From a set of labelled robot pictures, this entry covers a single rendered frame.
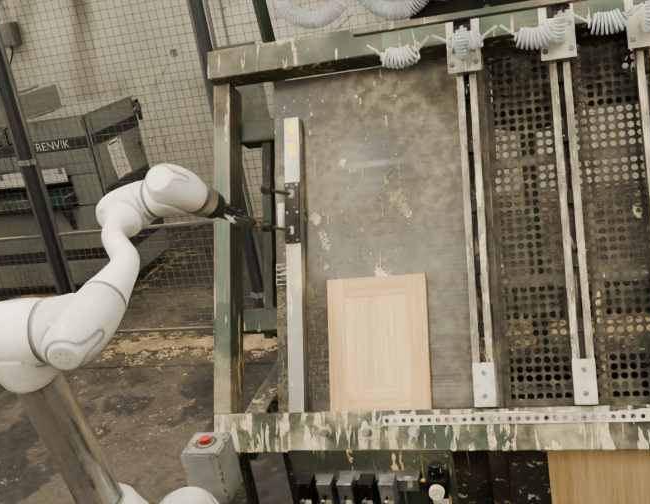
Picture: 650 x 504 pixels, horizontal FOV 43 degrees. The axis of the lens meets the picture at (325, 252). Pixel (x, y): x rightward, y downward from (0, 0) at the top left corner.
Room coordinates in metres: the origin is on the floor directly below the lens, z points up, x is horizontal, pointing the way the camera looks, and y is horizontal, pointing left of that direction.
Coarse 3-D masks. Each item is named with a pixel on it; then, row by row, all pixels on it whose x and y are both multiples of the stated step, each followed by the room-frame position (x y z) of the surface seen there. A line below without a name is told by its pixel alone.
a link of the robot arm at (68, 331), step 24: (96, 288) 1.56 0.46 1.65; (48, 312) 1.50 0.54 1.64; (72, 312) 1.48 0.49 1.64; (96, 312) 1.50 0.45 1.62; (120, 312) 1.55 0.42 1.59; (48, 336) 1.45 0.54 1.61; (72, 336) 1.44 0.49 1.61; (96, 336) 1.47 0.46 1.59; (48, 360) 1.44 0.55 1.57; (72, 360) 1.43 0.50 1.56
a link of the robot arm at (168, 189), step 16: (160, 176) 1.97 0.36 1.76; (176, 176) 1.98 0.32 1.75; (192, 176) 2.02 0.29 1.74; (144, 192) 2.02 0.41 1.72; (160, 192) 1.95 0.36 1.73; (176, 192) 1.97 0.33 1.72; (192, 192) 2.00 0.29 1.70; (160, 208) 2.00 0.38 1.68; (176, 208) 2.01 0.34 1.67; (192, 208) 2.03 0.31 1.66
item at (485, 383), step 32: (448, 32) 2.59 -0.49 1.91; (448, 64) 2.55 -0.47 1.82; (480, 64) 2.51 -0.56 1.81; (480, 128) 2.49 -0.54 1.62; (480, 160) 2.41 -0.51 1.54; (480, 192) 2.36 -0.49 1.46; (480, 224) 2.32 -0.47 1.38; (480, 256) 2.27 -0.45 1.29; (480, 288) 2.26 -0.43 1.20; (480, 320) 2.22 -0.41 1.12; (480, 352) 2.17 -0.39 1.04; (480, 384) 2.10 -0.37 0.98
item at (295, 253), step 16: (288, 160) 2.66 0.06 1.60; (288, 176) 2.63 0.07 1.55; (304, 240) 2.55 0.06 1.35; (288, 256) 2.51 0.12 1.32; (304, 256) 2.53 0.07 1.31; (288, 272) 2.48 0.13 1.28; (304, 272) 2.50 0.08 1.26; (288, 288) 2.46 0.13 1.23; (304, 288) 2.47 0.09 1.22; (288, 304) 2.44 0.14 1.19; (304, 304) 2.44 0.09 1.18; (288, 320) 2.41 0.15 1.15; (304, 320) 2.41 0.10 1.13; (288, 336) 2.39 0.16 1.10; (304, 336) 2.39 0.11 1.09; (288, 352) 2.36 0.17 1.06; (304, 352) 2.36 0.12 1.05; (288, 368) 2.34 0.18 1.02; (304, 368) 2.33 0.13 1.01; (304, 384) 2.31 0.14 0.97; (304, 400) 2.28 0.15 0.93
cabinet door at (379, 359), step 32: (352, 288) 2.41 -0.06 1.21; (384, 288) 2.38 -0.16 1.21; (416, 288) 2.34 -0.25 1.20; (352, 320) 2.37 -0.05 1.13; (384, 320) 2.33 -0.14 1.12; (416, 320) 2.30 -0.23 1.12; (352, 352) 2.32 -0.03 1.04; (384, 352) 2.29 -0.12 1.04; (416, 352) 2.25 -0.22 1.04; (352, 384) 2.27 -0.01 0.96; (384, 384) 2.24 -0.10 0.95; (416, 384) 2.21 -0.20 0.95
